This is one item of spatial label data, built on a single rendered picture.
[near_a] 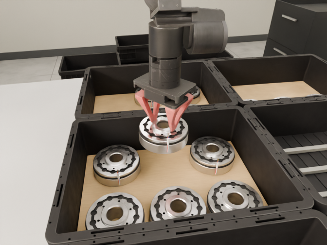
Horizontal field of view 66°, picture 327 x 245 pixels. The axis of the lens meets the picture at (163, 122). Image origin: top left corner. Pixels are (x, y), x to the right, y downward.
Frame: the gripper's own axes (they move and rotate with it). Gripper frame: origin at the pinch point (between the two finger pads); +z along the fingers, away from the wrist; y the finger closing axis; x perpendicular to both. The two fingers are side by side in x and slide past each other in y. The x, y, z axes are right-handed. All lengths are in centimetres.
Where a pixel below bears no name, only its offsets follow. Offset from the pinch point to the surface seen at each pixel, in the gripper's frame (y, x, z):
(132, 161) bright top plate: 4.5, 5.2, 9.6
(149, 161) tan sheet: 3.4, 0.7, 12.4
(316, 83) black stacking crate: -21, -63, 9
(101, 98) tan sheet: 34.9, -12.9, 12.8
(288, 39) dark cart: 12, -174, 26
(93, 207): 1.8, 18.7, 9.4
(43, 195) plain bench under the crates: 26.6, 17.5, 26.0
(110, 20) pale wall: 239, -208, 55
